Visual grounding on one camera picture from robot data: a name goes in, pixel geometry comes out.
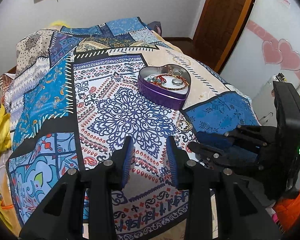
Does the gold ring bracelet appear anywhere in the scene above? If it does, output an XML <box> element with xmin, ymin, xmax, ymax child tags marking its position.
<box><xmin>176</xmin><ymin>118</ymin><xmax>193</xmax><ymax>132</ymax></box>

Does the silver chain jewelry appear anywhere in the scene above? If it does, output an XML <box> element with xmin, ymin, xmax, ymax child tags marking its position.
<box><xmin>167</xmin><ymin>65</ymin><xmax>184</xmax><ymax>86</ymax></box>

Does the white suitcase with stickers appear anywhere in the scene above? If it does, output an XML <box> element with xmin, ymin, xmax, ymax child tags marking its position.
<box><xmin>252</xmin><ymin>73</ymin><xmax>286</xmax><ymax>127</ymax></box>

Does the orange cloth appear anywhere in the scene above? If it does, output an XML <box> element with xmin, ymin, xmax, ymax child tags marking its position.
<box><xmin>271</xmin><ymin>193</ymin><xmax>300</xmax><ymax>234</ymax></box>

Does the purple heart-shaped tin box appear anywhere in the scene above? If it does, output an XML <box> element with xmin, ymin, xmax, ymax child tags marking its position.
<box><xmin>138</xmin><ymin>64</ymin><xmax>191</xmax><ymax>110</ymax></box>

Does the blue patchwork bedspread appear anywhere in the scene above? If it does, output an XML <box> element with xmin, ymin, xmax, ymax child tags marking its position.
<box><xmin>6</xmin><ymin>17</ymin><xmax>258</xmax><ymax>239</ymax></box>

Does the white sliding wardrobe door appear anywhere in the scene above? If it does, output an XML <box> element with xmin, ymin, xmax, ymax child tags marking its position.
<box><xmin>221</xmin><ymin>0</ymin><xmax>300</xmax><ymax>100</ymax></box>

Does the dark purple bag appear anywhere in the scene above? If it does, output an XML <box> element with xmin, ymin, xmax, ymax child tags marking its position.
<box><xmin>147</xmin><ymin>21</ymin><xmax>162</xmax><ymax>36</ymax></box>

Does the yellow plush toy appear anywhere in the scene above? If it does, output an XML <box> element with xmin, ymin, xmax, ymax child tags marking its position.
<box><xmin>49</xmin><ymin>21</ymin><xmax>70</xmax><ymax>28</ymax></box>

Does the turquoise bead bracelet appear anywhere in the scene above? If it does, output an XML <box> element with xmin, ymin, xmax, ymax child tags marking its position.
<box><xmin>147</xmin><ymin>75</ymin><xmax>167</xmax><ymax>86</ymax></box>

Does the red gold braided bracelet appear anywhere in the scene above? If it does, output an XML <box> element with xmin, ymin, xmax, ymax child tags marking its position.
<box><xmin>154</xmin><ymin>73</ymin><xmax>190</xmax><ymax>91</ymax></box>

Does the brown wooden wardrobe frame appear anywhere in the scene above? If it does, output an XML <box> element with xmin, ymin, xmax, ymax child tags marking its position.
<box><xmin>193</xmin><ymin>0</ymin><xmax>254</xmax><ymax>72</ymax></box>

